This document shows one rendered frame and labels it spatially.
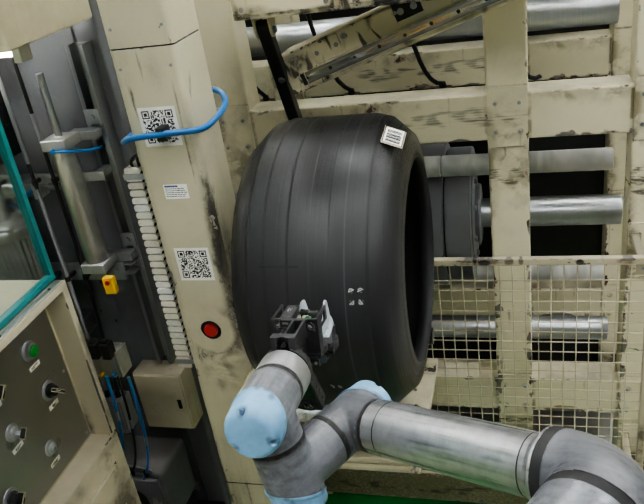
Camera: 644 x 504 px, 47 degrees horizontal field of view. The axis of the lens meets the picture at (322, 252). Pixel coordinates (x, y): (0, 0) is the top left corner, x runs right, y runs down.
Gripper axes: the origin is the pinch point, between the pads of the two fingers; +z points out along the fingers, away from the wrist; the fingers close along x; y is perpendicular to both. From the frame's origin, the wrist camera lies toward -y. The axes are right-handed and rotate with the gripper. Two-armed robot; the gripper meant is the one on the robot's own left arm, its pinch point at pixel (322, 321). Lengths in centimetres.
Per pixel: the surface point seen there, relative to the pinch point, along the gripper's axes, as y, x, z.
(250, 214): 16.4, 12.9, 7.7
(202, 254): 4.2, 29.7, 21.0
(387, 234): 12.1, -10.6, 8.0
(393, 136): 25.3, -10.2, 22.8
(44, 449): -25, 57, -5
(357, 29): 42, 2, 56
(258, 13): 48, 18, 42
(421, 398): -38, -9, 38
